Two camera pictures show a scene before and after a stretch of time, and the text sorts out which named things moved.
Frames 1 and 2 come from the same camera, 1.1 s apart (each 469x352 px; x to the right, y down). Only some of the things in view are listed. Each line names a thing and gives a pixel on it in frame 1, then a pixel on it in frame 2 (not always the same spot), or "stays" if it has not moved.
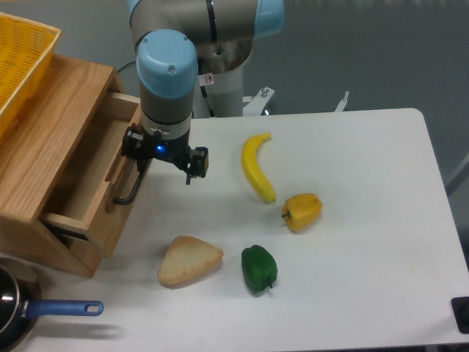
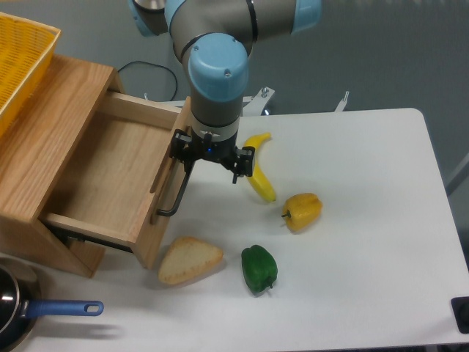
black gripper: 141,146 to 225,151
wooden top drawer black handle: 130,199 to 179,191
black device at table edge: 460,308 stays
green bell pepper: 259,268 stays
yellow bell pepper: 301,211 stays
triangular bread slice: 186,258 stays
